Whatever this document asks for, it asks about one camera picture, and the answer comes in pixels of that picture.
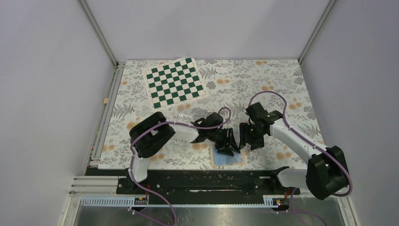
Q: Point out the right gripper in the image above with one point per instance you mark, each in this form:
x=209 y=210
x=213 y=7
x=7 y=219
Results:
x=255 y=143

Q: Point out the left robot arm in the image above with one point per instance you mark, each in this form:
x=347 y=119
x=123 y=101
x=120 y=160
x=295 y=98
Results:
x=150 y=135

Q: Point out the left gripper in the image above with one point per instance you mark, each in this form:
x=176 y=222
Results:
x=232 y=147

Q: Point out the green white chessboard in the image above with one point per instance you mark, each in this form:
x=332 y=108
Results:
x=175 y=83

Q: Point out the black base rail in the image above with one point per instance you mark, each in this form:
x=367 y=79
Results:
x=215 y=186

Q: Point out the beige card holder wallet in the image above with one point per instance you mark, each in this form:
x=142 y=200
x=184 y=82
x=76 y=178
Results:
x=218 y=160

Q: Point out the floral tablecloth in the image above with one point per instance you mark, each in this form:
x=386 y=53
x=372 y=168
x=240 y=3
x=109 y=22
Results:
x=231 y=83

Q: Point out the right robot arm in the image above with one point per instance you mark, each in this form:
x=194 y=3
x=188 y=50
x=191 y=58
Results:
x=326 y=171

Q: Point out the clear plastic card box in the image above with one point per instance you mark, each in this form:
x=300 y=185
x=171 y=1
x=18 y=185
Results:
x=189 y=115

